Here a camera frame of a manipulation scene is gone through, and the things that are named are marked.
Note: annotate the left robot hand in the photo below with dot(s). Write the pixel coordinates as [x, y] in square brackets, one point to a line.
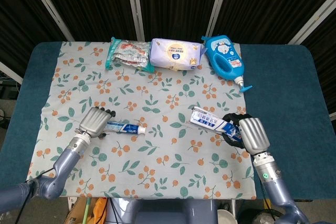
[93, 121]

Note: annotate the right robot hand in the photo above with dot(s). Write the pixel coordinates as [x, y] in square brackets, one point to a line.
[253, 134]

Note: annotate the blue white toothpaste tube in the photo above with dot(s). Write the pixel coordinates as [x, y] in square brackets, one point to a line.
[126, 128]

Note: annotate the blue white toothpaste box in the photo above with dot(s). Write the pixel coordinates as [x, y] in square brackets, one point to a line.
[207, 121]

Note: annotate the floral fruit print tablecloth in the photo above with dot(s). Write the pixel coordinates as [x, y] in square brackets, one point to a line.
[157, 155]

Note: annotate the green foil snack bag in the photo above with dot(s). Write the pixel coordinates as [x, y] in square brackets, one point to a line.
[126, 54]

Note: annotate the blue pump bottle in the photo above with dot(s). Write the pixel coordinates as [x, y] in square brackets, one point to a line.
[223, 58]

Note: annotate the white bowl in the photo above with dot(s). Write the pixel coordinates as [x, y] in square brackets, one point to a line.
[226, 217]

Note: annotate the green stick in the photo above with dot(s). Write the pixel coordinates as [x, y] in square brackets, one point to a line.
[87, 212]

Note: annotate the orange plastic bag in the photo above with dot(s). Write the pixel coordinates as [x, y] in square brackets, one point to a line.
[100, 212]

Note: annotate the purple tissue pack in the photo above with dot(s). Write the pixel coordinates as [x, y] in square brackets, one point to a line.
[176, 53]

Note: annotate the grey-blue robot torso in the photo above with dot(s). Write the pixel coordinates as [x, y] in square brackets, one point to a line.
[162, 212]

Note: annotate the white partition frame post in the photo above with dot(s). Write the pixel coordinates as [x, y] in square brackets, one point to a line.
[219, 3]
[312, 16]
[135, 6]
[50, 6]
[10, 72]

